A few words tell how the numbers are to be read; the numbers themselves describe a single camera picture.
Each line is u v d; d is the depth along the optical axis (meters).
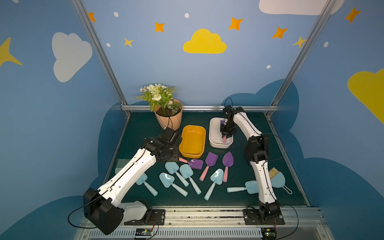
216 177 0.88
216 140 1.04
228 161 0.96
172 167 0.92
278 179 0.87
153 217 0.73
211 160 0.96
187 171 0.91
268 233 0.73
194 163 0.93
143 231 0.72
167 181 0.86
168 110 1.02
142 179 0.86
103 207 0.37
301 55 0.86
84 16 0.72
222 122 1.12
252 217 0.74
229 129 0.88
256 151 0.66
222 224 0.73
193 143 1.06
